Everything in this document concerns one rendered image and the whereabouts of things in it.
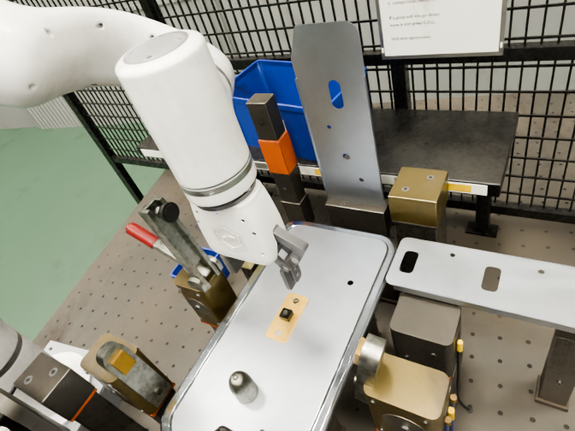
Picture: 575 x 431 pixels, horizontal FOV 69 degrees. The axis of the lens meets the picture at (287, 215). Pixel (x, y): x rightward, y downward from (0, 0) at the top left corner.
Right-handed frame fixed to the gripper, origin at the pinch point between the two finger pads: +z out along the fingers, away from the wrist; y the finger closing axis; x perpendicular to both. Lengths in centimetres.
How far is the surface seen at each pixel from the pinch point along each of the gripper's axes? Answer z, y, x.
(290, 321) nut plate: 11.9, 1.1, -0.7
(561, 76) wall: 103, 32, 236
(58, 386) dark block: 0.7, -17.9, -24.1
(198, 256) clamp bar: 2.9, -14.3, 0.8
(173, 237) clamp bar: -3.0, -15.2, -0.4
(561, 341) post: 20.6, 36.7, 13.4
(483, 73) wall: 97, -8, 230
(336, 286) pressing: 12.1, 5.3, 7.6
